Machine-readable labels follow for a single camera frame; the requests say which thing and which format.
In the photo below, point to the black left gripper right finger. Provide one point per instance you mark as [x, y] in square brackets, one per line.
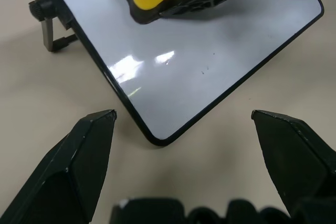
[296, 161]

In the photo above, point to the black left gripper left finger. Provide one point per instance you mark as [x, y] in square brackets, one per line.
[65, 171]

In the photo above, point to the white whiteboard with black frame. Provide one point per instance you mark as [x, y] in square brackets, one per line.
[189, 66]

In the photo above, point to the black metal clamp bracket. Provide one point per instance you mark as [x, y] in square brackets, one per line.
[48, 22]

